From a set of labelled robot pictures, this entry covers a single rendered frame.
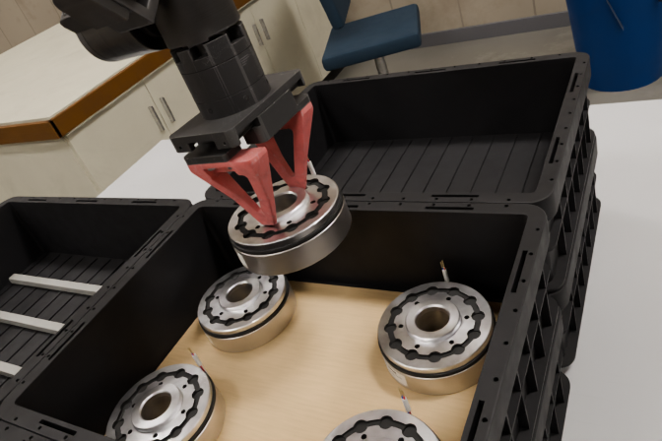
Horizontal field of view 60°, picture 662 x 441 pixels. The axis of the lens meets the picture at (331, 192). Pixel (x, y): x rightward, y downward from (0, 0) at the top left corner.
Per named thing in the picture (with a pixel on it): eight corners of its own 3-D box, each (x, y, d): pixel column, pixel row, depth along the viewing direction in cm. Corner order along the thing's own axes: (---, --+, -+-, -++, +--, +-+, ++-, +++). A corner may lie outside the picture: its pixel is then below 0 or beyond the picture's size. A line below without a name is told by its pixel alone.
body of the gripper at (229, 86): (176, 159, 43) (127, 70, 40) (250, 97, 50) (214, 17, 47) (240, 154, 40) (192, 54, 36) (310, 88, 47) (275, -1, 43)
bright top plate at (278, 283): (302, 270, 63) (300, 266, 62) (256, 341, 56) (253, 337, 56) (231, 264, 68) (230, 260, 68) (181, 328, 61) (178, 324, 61)
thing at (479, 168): (597, 136, 74) (590, 54, 68) (563, 303, 54) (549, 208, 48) (334, 148, 95) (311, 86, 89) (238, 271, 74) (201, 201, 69)
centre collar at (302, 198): (319, 191, 49) (317, 185, 49) (291, 226, 46) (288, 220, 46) (275, 191, 52) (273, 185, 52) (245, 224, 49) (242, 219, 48)
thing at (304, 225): (360, 178, 50) (358, 172, 49) (302, 254, 43) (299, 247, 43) (270, 180, 55) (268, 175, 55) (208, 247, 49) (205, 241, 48)
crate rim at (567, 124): (593, 68, 69) (591, 49, 68) (553, 225, 49) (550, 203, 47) (315, 95, 90) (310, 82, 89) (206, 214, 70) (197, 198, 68)
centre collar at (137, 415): (194, 396, 52) (191, 391, 51) (155, 442, 49) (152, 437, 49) (161, 380, 55) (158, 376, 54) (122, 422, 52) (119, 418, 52)
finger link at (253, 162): (224, 240, 47) (170, 143, 43) (269, 191, 52) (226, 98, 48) (289, 242, 44) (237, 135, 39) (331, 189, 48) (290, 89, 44)
